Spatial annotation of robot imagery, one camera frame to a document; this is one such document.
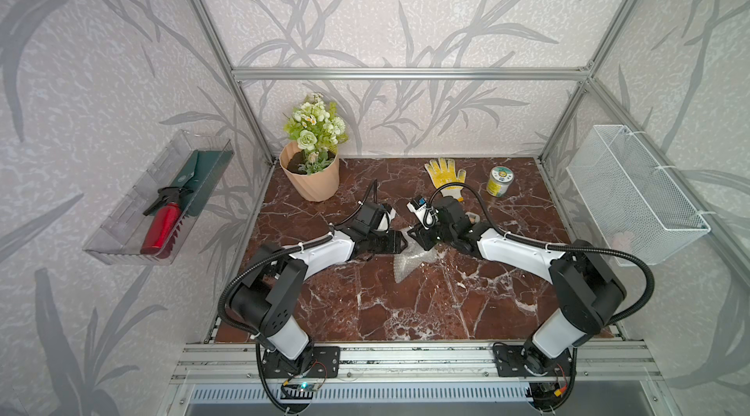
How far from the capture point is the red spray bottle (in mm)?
568

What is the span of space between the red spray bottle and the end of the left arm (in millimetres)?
345

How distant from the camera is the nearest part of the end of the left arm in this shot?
68cm

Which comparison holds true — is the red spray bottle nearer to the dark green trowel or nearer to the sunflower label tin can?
the dark green trowel
